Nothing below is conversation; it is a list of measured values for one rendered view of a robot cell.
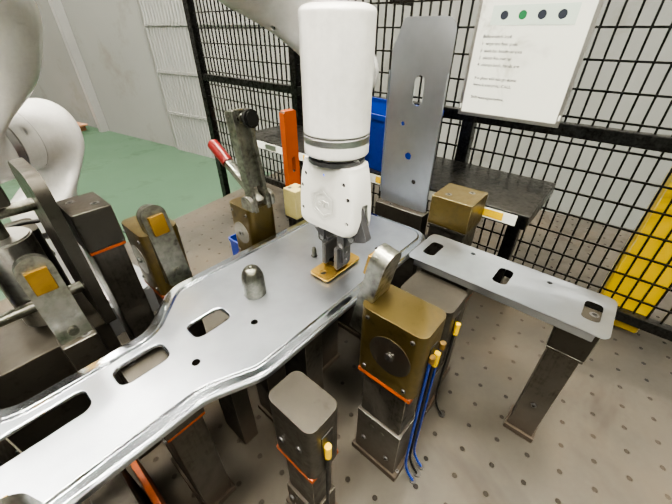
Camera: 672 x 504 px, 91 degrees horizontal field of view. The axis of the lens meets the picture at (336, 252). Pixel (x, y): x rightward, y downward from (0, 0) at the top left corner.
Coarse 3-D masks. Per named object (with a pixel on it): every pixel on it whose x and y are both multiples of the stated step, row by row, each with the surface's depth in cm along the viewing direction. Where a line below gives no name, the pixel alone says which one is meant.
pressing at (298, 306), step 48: (288, 240) 61; (384, 240) 61; (192, 288) 49; (240, 288) 49; (288, 288) 49; (336, 288) 49; (144, 336) 41; (192, 336) 42; (240, 336) 42; (288, 336) 42; (96, 384) 36; (144, 384) 36; (192, 384) 36; (240, 384) 37; (0, 432) 32; (96, 432) 32; (144, 432) 32; (0, 480) 28; (48, 480) 28; (96, 480) 29
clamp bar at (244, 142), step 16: (224, 112) 53; (240, 112) 54; (256, 112) 52; (240, 128) 55; (240, 144) 54; (256, 144) 56; (240, 160) 56; (256, 160) 58; (256, 176) 59; (256, 208) 60
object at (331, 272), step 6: (330, 258) 53; (354, 258) 55; (324, 264) 53; (330, 264) 53; (348, 264) 53; (312, 270) 52; (318, 270) 52; (324, 270) 52; (330, 270) 52; (336, 270) 52; (342, 270) 52; (318, 276) 51; (324, 276) 51; (330, 276) 51
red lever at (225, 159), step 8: (208, 144) 62; (216, 144) 62; (216, 152) 61; (224, 152) 62; (224, 160) 61; (232, 160) 62; (232, 168) 61; (240, 176) 61; (240, 184) 61; (256, 192) 60
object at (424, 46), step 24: (408, 24) 56; (432, 24) 53; (456, 24) 51; (408, 48) 57; (432, 48) 55; (408, 72) 59; (432, 72) 57; (408, 96) 61; (432, 96) 58; (408, 120) 63; (432, 120) 60; (384, 144) 69; (408, 144) 65; (432, 144) 62; (384, 168) 71; (408, 168) 68; (432, 168) 64; (384, 192) 74; (408, 192) 70
